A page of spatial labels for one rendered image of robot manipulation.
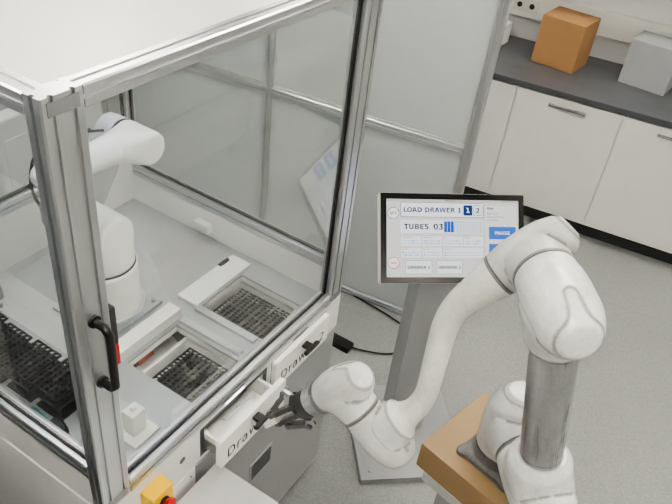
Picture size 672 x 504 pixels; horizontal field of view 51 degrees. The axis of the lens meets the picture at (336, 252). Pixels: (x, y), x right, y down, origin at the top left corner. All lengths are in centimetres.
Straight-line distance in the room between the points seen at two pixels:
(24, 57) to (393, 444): 112
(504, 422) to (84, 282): 111
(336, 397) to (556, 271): 60
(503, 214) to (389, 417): 108
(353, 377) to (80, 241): 70
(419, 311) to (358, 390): 107
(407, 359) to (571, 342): 155
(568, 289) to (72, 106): 91
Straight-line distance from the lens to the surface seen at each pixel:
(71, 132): 117
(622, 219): 463
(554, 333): 135
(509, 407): 190
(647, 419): 372
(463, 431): 215
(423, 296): 263
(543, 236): 148
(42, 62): 130
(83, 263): 130
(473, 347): 369
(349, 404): 168
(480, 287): 154
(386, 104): 321
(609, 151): 444
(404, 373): 291
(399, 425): 169
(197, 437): 198
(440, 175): 325
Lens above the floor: 247
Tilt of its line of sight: 37 degrees down
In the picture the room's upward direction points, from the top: 8 degrees clockwise
